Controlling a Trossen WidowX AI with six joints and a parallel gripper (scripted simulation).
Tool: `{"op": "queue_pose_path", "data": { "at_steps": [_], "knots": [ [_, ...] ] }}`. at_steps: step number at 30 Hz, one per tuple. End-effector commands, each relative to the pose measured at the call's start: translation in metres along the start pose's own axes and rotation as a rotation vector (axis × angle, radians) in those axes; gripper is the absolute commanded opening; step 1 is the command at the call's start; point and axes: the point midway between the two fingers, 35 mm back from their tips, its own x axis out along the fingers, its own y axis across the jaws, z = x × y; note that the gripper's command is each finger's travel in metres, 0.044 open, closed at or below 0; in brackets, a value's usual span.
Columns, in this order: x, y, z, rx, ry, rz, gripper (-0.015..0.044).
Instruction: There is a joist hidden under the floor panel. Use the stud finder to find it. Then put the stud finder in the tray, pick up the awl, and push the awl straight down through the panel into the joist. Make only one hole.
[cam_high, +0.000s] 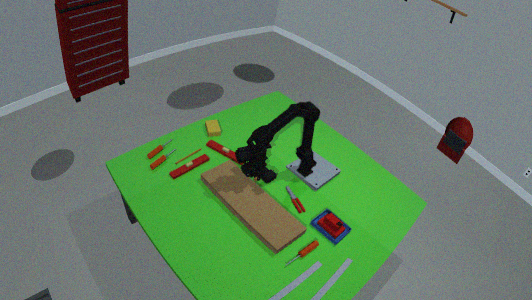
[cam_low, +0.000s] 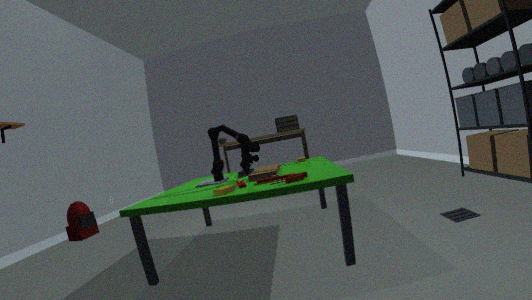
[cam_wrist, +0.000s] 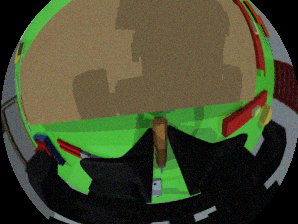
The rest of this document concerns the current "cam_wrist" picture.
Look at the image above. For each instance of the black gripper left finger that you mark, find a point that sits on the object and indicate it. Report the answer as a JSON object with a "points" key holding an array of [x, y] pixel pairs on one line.
{"points": [[136, 166]]}

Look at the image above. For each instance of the blue tray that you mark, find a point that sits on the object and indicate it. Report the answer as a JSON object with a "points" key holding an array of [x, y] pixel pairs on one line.
{"points": [[51, 147]]}

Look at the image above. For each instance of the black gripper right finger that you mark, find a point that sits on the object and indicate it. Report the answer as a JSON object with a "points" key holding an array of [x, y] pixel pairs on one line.
{"points": [[196, 157]]}

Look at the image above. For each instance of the tan panel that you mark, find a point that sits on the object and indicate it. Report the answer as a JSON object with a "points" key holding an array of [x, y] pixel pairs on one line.
{"points": [[101, 58]]}

